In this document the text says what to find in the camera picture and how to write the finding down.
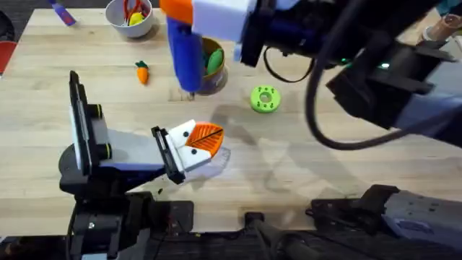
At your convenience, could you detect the red round object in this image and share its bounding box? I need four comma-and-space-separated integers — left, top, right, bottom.
0, 40, 18, 75

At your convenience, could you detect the thin black cable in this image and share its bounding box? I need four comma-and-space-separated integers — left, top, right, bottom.
262, 45, 315, 84

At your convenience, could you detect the green disc with holes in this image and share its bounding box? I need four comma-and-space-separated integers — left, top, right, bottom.
250, 84, 282, 114

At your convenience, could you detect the black rail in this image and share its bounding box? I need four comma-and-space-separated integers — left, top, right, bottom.
0, 211, 462, 260

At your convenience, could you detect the grey bowl with tools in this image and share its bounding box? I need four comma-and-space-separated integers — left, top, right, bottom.
105, 0, 155, 39

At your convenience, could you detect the brown toy tub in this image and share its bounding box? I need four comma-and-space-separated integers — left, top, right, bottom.
196, 35, 229, 96

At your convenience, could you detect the black upright wrist plate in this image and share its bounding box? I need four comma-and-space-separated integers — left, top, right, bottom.
68, 70, 92, 177

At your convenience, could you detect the orange toy carrot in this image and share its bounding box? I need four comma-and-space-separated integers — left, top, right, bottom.
135, 60, 150, 86

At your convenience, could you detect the blue electric screwdriver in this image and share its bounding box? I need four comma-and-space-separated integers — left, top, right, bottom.
165, 16, 207, 99

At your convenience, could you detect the blue glue bottle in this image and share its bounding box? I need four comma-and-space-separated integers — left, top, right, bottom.
48, 0, 77, 27

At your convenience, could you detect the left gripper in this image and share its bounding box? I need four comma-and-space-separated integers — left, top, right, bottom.
88, 103, 225, 186

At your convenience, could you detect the brown tape roll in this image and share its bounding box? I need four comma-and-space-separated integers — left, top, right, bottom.
420, 13, 462, 43

